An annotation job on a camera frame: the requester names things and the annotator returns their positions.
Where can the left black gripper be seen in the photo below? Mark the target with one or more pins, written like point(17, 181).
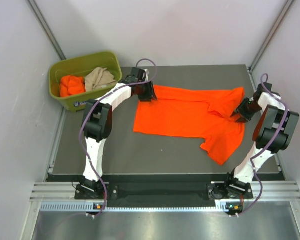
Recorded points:
point(150, 94)

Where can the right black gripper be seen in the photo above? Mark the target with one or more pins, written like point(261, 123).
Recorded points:
point(240, 109)

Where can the orange t-shirt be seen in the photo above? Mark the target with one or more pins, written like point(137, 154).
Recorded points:
point(204, 114)

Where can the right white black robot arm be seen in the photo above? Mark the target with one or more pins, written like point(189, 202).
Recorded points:
point(272, 134)

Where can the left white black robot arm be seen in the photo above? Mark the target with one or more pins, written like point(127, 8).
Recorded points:
point(97, 122)

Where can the beige shirt in bin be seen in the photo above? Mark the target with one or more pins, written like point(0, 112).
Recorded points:
point(98, 79)

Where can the olive green plastic bin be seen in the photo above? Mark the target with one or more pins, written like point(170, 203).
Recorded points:
point(80, 67)

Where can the orange shirt in bin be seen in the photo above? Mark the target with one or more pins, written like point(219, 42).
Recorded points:
point(71, 85)

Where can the black centre mounting plate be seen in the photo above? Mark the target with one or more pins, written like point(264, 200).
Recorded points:
point(162, 193)

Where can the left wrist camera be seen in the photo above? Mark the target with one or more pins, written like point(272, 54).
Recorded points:
point(136, 75)

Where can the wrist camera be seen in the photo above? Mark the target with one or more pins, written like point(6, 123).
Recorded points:
point(136, 75)
point(262, 89)

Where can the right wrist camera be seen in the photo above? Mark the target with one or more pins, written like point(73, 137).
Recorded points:
point(262, 89)

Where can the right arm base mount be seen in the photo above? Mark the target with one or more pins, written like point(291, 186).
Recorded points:
point(230, 189)

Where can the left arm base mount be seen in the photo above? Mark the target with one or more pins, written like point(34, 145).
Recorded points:
point(89, 190)

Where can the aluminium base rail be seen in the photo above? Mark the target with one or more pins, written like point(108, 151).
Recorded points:
point(62, 197)

